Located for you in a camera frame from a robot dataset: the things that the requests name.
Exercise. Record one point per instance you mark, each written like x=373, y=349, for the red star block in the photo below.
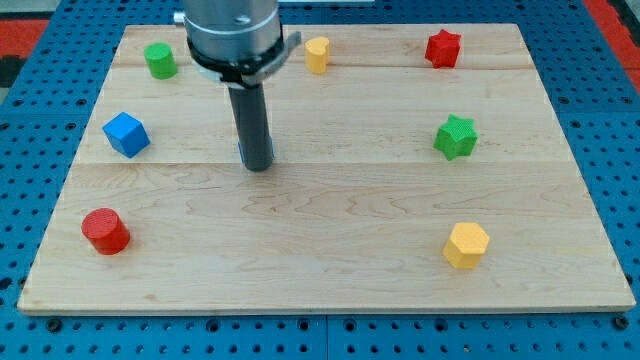
x=443, y=49

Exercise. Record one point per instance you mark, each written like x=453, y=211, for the green cylinder block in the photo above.
x=160, y=61

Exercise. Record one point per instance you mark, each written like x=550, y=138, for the blue cube block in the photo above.
x=126, y=135

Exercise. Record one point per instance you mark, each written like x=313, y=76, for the green star block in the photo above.
x=456, y=137

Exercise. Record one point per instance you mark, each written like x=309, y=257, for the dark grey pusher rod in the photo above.
x=252, y=127

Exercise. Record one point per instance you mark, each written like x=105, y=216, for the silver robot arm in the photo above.
x=240, y=43

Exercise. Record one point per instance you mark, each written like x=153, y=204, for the red cylinder block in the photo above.
x=105, y=231

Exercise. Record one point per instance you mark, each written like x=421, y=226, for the wooden board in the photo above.
x=354, y=213

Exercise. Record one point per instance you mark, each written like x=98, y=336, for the yellow hexagon block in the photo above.
x=466, y=245

